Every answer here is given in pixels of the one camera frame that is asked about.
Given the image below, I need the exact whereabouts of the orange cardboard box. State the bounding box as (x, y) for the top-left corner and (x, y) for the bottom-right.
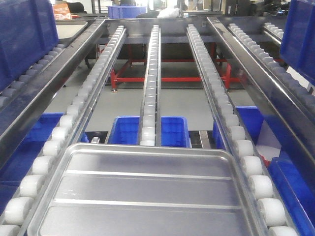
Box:
(53, 2), (72, 20)

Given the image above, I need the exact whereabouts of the blue bin upper right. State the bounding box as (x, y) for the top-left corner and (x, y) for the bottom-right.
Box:
(280, 0), (315, 84)

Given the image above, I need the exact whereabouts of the blue bin below left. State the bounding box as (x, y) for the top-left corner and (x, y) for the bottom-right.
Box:
(0, 113), (63, 212)

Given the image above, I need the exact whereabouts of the far left roller rail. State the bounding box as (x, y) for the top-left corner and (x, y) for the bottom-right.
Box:
(0, 44), (65, 109)

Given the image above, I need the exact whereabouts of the far blue bin background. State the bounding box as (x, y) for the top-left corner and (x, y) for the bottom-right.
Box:
(108, 5), (147, 19)

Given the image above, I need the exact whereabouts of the blue bin below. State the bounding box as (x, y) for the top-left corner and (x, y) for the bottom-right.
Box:
(108, 116), (191, 148)
(213, 104), (315, 236)
(0, 113), (63, 212)

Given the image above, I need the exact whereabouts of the far right roller rail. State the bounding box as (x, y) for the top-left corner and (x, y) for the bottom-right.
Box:
(228, 23), (315, 113)

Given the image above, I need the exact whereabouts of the left white roller rail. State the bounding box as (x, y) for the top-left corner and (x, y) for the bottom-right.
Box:
(0, 26), (126, 236)

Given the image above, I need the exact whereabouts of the grey tray far left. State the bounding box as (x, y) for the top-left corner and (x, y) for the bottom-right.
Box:
(56, 21), (88, 40)

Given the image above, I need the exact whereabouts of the red metal frame cart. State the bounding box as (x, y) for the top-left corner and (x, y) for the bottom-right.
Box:
(106, 43), (240, 92)

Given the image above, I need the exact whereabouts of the white roller rail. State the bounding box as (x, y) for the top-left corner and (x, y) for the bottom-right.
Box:
(0, 26), (126, 236)
(187, 24), (299, 236)
(138, 25), (160, 146)

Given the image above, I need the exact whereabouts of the steel divider beam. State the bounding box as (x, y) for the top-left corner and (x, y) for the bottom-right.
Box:
(207, 17), (315, 189)
(0, 19), (105, 166)

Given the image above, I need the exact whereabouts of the blue bin below right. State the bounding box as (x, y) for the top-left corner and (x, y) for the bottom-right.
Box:
(213, 104), (315, 236)

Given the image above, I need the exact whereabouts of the blue bin below centre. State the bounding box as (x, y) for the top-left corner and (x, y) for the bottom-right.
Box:
(108, 116), (191, 148)

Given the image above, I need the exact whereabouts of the right steel divider beam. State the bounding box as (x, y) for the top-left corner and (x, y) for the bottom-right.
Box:
(207, 17), (315, 189)

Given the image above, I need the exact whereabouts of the right white roller rail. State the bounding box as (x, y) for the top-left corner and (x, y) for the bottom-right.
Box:
(187, 24), (299, 236)

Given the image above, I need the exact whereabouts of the blue bin upper left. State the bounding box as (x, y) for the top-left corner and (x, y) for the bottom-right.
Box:
(0, 0), (59, 90)

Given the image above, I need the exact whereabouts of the centre white roller rail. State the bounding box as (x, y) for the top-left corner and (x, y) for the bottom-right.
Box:
(138, 25), (160, 146)

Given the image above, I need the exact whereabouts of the silver ribbed metal tray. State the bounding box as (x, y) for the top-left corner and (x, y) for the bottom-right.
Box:
(27, 143), (267, 236)

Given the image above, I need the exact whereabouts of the left steel divider beam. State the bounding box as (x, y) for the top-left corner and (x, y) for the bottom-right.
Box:
(0, 19), (105, 166)

